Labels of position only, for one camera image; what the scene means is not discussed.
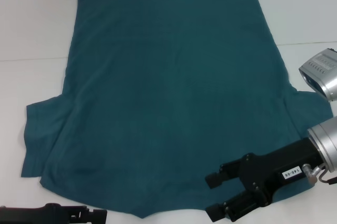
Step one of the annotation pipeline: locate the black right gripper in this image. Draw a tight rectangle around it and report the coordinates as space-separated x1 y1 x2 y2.
205 138 325 221

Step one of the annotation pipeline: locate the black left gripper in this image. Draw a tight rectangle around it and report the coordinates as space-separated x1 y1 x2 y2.
0 202 108 224

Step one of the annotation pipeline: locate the teal blue t-shirt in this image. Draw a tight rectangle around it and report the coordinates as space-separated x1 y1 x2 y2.
23 0 333 212

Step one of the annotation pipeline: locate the grey right gripper cable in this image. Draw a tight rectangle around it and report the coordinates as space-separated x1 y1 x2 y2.
302 164 337 186

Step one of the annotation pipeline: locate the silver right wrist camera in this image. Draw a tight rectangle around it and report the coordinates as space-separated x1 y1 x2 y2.
298 47 337 103

